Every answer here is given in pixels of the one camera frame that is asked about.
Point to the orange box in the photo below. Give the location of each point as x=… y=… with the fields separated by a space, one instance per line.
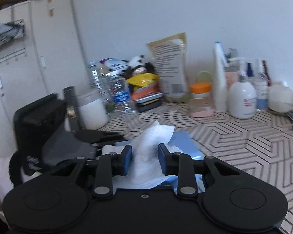
x=146 y=91

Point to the black box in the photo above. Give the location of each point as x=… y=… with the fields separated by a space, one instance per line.
x=150 y=105

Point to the panda toy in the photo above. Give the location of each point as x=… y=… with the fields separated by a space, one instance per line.
x=139 y=61

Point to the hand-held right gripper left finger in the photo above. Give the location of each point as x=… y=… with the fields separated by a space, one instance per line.
x=127 y=159

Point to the orange lid jar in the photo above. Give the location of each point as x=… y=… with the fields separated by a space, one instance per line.
x=200 y=90

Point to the geometric patterned tablecloth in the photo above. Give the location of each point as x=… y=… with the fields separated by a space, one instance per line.
x=234 y=136

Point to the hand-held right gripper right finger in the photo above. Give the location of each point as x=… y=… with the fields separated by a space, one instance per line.
x=162 y=159

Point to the white tube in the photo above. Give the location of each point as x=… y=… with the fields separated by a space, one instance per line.
x=219 y=78

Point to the clear spray bottle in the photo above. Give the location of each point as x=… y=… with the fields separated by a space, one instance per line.
x=261 y=90

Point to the yellow packet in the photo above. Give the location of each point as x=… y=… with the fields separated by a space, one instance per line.
x=142 y=80

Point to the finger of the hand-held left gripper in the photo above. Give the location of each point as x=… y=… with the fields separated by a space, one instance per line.
x=100 y=136

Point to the beige refill pouch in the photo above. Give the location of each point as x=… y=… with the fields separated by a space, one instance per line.
x=171 y=65

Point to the white jar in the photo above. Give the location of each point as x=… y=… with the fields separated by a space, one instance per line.
x=92 y=112

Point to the blue label water bottle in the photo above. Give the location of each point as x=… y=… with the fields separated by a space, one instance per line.
x=120 y=95

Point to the dark blue spray bottle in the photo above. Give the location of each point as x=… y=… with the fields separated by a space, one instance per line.
x=249 y=70

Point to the white pump bottle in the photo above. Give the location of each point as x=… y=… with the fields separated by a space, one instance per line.
x=243 y=100

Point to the white cabinet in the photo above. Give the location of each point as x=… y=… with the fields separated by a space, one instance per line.
x=39 y=65

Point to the brown glass bottle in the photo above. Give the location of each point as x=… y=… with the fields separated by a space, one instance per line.
x=266 y=73

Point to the clear plastic bottle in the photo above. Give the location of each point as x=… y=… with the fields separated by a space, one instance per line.
x=99 y=85

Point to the pink bottle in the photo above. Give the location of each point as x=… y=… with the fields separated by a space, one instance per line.
x=231 y=79

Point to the person's left hand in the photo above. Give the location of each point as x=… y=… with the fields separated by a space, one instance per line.
x=1 y=175

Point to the white round lamp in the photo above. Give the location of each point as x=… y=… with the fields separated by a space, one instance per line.
x=282 y=97

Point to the green round compact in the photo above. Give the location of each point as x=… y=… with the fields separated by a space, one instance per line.
x=204 y=76

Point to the blue plastic container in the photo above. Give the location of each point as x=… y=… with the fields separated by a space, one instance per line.
x=185 y=143

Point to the blue and white pack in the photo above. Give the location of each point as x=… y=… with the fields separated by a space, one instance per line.
x=113 y=64

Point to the pink case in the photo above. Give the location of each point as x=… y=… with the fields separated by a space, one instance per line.
x=200 y=108

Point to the white wet wipe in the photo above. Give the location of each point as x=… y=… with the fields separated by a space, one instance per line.
x=151 y=136

